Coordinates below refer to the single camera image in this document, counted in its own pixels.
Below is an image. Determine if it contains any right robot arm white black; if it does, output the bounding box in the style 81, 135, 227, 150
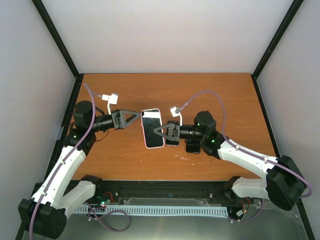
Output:
153, 111, 311, 211

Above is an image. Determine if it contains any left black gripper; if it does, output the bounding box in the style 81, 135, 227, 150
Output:
89, 108, 141, 132

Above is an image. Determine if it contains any black smartphone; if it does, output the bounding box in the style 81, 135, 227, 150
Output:
141, 109, 164, 148
185, 140, 202, 154

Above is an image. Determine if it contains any black frame post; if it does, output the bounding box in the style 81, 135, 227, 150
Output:
251, 0, 305, 78
31, 0, 81, 79

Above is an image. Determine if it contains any pink translucent phone case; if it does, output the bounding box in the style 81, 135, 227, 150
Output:
140, 108, 165, 150

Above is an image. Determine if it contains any right black frame post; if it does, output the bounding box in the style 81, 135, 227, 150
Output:
251, 0, 305, 78

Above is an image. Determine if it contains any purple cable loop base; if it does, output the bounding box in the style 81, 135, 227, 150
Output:
83, 201, 131, 233

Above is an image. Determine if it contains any left black frame post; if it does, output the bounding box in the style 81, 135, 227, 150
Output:
31, 0, 81, 79

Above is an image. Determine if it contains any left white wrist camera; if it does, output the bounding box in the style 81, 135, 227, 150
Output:
101, 93, 119, 115

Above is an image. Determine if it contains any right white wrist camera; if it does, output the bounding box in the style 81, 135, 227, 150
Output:
170, 106, 183, 126

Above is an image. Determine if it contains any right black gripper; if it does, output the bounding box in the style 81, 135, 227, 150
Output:
153, 122, 205, 142

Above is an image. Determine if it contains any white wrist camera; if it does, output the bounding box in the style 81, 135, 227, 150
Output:
170, 106, 183, 126
101, 93, 119, 115

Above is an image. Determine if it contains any metal base plate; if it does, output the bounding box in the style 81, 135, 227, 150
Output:
59, 202, 308, 240

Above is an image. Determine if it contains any light blue slotted cable duct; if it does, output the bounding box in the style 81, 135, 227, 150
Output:
74, 204, 230, 218

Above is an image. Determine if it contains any black phone case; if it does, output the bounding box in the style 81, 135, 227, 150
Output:
185, 139, 202, 155

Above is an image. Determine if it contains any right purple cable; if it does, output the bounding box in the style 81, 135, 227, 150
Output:
178, 90, 313, 198

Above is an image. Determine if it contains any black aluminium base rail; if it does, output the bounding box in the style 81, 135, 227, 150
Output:
32, 179, 301, 208

